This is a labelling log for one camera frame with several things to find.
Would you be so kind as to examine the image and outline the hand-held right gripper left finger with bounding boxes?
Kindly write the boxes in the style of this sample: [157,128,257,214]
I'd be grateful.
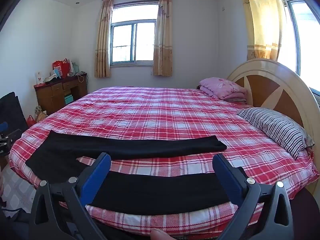
[29,152,112,240]

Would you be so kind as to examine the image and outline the pale green bag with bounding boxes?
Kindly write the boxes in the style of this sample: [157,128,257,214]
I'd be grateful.
[70,60,81,75]

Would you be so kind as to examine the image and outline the small sliding window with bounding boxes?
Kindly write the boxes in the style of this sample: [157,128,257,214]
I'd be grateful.
[109,2,159,67]

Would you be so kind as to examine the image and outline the red gift bag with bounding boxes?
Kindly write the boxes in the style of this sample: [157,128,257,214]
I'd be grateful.
[52,59,71,78]

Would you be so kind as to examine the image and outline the red plaid bed sheet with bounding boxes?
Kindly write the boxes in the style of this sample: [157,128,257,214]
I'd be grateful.
[9,86,320,238]

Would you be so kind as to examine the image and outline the wooden bed headboard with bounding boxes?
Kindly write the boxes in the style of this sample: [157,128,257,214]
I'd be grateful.
[226,59,320,145]

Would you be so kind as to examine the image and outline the folded pink blanket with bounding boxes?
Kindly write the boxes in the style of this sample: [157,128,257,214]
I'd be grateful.
[199,77,248,103]

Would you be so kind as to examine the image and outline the person's right hand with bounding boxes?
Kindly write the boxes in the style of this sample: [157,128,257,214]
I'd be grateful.
[150,228,177,240]

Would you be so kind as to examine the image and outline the yellow curtain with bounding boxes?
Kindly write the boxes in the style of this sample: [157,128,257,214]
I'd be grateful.
[237,0,284,62]

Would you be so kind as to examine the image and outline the striped pillow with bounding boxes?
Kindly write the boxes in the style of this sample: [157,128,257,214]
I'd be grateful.
[236,107,315,160]

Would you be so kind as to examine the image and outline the brown wooden desk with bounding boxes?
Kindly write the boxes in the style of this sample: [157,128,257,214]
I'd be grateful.
[34,72,88,115]

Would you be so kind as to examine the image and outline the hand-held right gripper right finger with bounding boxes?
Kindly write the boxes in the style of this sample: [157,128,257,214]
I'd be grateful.
[212,152,295,240]

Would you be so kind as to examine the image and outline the large window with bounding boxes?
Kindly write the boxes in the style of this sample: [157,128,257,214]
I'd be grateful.
[274,0,320,85]

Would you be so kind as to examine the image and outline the beige floral curtain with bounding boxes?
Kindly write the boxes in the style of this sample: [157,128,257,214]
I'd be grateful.
[152,0,173,77]
[94,0,114,78]

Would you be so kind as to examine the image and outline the patterned beige bag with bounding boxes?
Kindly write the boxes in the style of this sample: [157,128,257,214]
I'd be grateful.
[34,106,48,123]

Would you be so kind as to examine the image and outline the black pants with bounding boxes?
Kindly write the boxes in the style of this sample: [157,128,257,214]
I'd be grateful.
[25,130,248,216]

